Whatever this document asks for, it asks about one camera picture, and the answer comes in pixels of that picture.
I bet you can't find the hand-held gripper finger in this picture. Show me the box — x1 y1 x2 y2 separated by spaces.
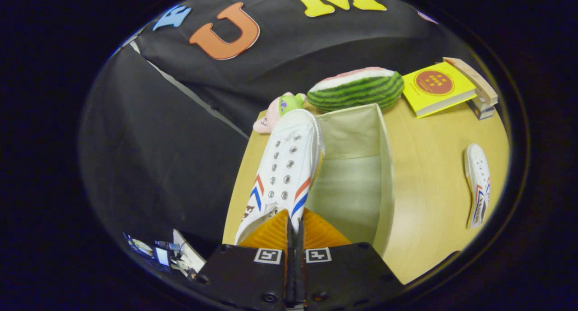
296 208 405 311
195 209 296 311

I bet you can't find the white canvas shoe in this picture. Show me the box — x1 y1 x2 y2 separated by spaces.
234 109 326 246
464 143 491 229

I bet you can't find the beige fabric storage box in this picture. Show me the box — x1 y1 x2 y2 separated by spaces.
305 103 396 257

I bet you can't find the pink and green plush toy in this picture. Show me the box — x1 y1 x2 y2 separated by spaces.
252 92 308 134

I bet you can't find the black backdrop cloth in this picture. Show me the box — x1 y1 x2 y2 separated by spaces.
79 0 475 257

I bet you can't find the watermelon slice plush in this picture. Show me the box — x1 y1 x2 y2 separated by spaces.
307 67 405 112

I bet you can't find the yellow book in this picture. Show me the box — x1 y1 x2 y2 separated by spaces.
402 61 477 118

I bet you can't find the blue-grey book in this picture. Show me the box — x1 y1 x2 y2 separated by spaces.
466 96 495 121

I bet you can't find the tan book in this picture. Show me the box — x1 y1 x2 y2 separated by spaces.
443 57 499 107

